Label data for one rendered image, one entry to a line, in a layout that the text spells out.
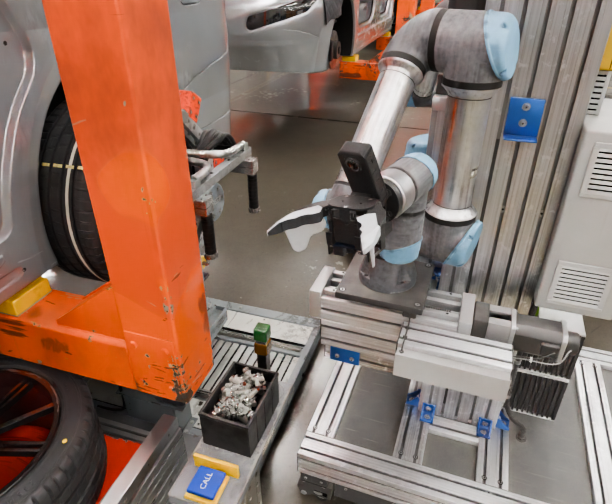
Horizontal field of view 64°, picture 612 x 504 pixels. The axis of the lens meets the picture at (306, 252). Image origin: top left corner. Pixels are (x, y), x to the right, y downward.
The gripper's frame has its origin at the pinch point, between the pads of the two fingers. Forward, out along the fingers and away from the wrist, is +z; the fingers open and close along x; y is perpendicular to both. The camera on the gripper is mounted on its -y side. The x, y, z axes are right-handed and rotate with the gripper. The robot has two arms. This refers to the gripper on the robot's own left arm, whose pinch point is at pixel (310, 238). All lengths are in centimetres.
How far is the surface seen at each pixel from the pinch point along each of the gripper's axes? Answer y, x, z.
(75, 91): -17, 58, -8
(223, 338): 103, 112, -74
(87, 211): 18, 95, -23
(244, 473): 75, 36, -9
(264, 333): 52, 46, -34
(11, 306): 38, 105, 2
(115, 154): -5, 54, -10
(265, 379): 65, 45, -30
